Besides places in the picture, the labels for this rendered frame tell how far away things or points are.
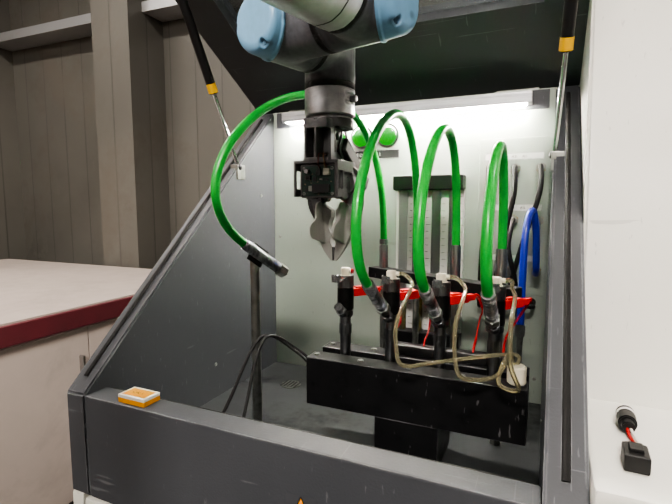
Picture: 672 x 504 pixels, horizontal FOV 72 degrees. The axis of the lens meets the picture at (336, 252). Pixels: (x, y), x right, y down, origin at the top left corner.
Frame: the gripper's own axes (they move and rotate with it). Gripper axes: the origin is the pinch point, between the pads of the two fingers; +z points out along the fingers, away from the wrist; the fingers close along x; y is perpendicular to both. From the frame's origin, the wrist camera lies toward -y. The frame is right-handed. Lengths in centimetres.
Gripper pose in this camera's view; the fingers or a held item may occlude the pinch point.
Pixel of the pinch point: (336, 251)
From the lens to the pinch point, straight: 73.4
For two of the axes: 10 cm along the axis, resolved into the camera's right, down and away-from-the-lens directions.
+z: 0.0, 9.9, 1.0
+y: -4.1, 1.0, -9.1
